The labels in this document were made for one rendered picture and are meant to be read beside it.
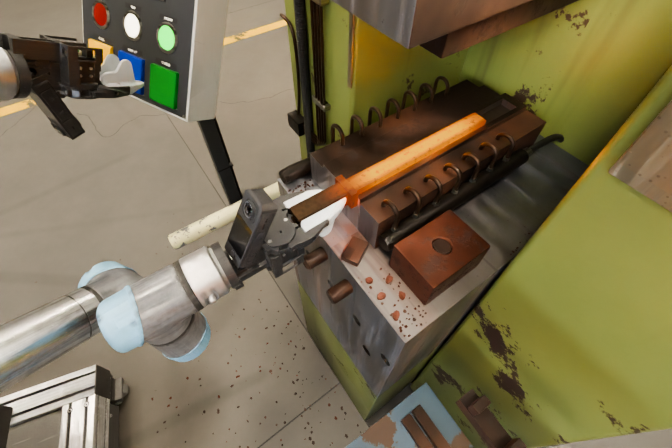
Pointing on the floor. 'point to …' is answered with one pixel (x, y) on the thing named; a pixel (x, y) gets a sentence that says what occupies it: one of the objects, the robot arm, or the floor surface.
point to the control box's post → (219, 159)
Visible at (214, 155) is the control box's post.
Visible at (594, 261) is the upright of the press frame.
